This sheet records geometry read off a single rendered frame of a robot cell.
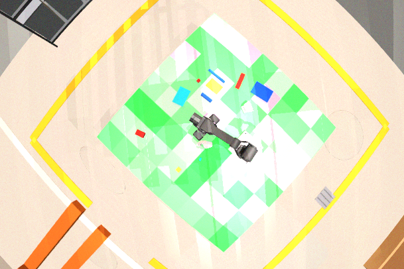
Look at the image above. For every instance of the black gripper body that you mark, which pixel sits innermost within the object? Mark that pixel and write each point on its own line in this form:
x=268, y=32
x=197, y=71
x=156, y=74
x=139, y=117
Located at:
x=199, y=135

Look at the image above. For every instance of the cyan flat rectangular plate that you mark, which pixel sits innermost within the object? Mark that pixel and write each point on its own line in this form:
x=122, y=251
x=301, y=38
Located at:
x=181, y=96

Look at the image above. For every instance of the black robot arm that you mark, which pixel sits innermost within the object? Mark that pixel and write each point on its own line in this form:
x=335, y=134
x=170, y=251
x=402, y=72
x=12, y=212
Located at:
x=206, y=125

